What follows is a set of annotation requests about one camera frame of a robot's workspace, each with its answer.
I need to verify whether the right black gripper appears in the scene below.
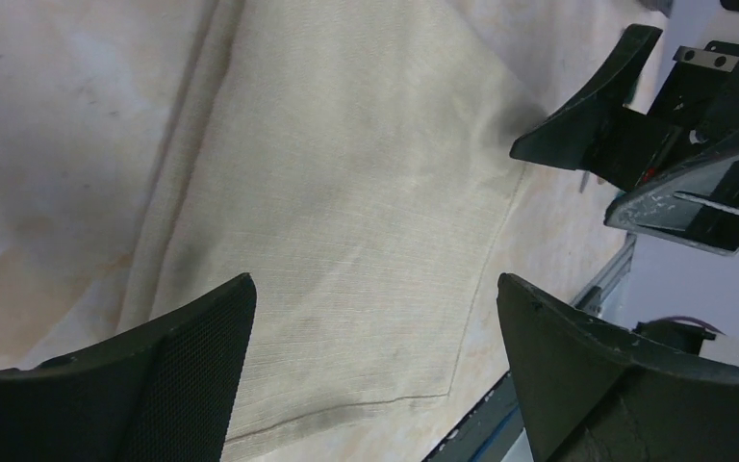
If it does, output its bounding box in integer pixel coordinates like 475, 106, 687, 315
509, 24, 739, 255

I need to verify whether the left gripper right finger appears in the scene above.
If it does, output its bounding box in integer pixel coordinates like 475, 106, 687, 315
497, 273, 739, 461

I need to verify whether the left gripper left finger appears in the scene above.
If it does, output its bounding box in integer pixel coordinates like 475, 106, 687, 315
0, 273, 257, 461

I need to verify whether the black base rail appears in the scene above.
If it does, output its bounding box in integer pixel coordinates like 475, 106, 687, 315
423, 372, 523, 462

